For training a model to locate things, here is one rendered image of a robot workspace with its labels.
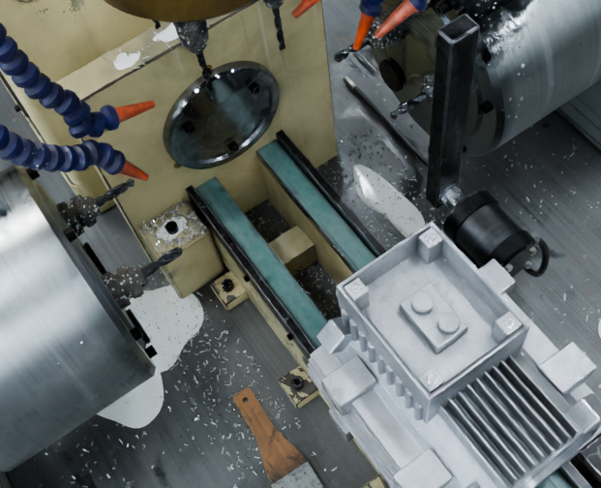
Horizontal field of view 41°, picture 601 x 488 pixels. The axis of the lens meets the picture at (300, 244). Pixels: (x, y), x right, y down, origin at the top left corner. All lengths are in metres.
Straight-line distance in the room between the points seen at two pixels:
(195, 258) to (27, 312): 0.33
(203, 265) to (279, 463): 0.26
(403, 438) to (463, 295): 0.13
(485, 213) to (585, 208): 0.33
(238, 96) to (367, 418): 0.40
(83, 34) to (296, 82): 0.25
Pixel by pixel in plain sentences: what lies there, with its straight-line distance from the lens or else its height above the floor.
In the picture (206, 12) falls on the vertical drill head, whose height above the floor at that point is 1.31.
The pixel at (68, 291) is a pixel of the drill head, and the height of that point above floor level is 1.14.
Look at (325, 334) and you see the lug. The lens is 0.71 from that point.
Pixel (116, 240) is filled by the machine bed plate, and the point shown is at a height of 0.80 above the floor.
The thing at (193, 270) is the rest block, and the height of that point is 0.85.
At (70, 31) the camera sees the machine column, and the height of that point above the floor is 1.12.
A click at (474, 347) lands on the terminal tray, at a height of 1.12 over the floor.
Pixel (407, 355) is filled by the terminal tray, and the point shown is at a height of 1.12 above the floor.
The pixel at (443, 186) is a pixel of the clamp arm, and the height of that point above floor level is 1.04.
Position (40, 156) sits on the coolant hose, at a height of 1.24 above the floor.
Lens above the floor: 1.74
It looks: 61 degrees down
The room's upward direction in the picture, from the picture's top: 12 degrees counter-clockwise
